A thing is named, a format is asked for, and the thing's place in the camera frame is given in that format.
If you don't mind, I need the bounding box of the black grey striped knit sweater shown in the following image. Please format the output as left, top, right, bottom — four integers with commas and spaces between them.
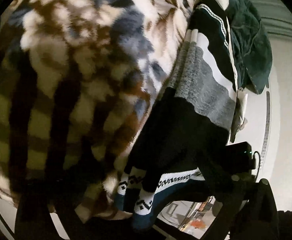
115, 0, 237, 229

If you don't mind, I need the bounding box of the dark green quilted garment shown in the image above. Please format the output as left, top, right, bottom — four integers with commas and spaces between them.
225, 0, 272, 94

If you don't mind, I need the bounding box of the floral fleece bed blanket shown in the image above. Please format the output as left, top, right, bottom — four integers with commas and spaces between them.
0, 0, 227, 224

